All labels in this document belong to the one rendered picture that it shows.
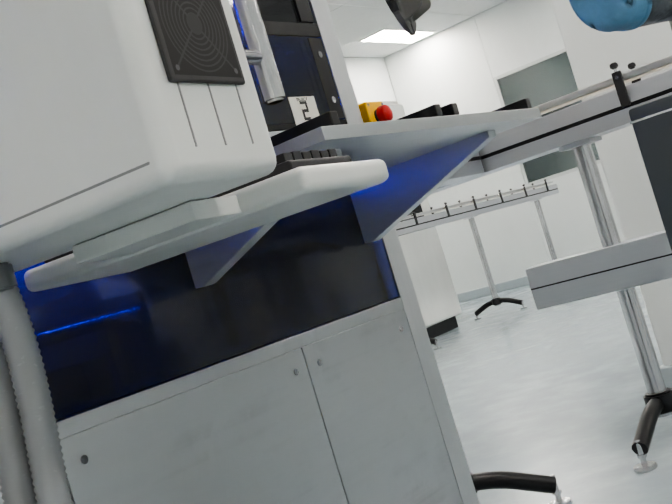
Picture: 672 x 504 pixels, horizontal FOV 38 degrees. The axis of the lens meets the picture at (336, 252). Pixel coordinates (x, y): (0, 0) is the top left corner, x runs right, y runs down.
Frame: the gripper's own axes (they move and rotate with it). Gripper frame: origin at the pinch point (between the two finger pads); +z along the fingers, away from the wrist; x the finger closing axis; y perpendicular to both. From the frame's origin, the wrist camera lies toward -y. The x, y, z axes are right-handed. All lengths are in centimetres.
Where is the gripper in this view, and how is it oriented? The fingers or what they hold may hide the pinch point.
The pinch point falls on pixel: (408, 30)
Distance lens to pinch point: 190.9
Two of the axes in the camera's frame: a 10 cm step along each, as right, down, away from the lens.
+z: 3.0, 9.5, -0.3
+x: 5.7, -1.5, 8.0
